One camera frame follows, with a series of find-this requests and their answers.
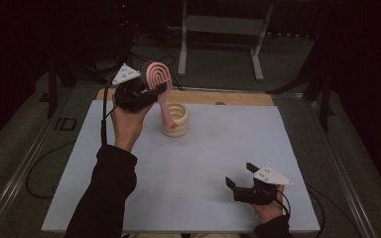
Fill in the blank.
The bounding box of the cream ringed cup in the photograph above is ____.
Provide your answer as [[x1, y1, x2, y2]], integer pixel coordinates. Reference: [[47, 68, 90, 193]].
[[161, 103, 191, 139]]

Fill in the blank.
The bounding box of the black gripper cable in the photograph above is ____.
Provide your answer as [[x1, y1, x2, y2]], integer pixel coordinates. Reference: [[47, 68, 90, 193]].
[[276, 184, 293, 218], [100, 78, 118, 147]]

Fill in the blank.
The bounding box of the black floor cable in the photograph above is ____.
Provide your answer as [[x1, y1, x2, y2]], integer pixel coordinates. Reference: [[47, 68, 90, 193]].
[[25, 140, 77, 200], [306, 182, 327, 238]]

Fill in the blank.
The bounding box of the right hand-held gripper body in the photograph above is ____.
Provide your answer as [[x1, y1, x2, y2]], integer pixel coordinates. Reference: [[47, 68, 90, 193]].
[[232, 165, 295, 206]]

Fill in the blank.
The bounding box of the grey metal stand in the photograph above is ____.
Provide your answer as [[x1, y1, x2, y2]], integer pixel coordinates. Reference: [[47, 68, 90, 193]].
[[177, 0, 275, 82]]

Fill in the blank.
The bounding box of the person's left hand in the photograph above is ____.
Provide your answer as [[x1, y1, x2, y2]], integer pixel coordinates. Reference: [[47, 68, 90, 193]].
[[110, 94, 154, 154]]

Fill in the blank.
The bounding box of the black stand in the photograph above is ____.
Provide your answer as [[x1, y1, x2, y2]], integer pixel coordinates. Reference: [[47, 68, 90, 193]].
[[266, 29, 336, 133], [39, 56, 113, 119]]

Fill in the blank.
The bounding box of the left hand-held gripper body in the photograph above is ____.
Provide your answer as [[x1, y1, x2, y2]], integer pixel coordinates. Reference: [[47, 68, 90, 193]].
[[111, 62, 154, 113]]

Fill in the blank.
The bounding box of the person's right hand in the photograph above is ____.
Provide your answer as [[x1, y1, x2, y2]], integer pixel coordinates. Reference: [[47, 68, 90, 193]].
[[251, 190, 288, 225]]

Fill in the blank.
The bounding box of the white table mat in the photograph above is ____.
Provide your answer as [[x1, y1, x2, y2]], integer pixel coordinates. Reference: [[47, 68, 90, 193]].
[[41, 99, 321, 232]]

